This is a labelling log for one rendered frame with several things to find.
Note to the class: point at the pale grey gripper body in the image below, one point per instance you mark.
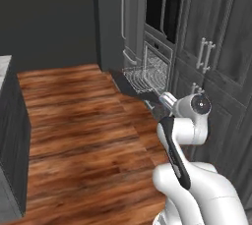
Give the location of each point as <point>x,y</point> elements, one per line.
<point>167,99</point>

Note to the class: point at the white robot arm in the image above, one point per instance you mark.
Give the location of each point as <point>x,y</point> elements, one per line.
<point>197,189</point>

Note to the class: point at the dark grey low cupboard door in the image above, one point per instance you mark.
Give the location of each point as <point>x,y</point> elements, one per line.
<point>229,130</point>
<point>183,78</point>

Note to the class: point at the dark oven door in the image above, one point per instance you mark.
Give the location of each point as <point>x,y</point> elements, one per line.
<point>126,88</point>

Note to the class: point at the black built-in microwave oven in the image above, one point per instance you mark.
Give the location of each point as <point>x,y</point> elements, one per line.
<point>154,9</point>

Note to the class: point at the dark grey tall cupboard door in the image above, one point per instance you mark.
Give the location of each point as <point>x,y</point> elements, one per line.
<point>198,6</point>
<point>238,39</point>

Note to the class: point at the grey fridge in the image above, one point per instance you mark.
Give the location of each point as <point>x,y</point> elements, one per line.
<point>110,22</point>

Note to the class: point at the dark counter with marble top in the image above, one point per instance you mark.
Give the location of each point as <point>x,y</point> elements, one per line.
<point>13,130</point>

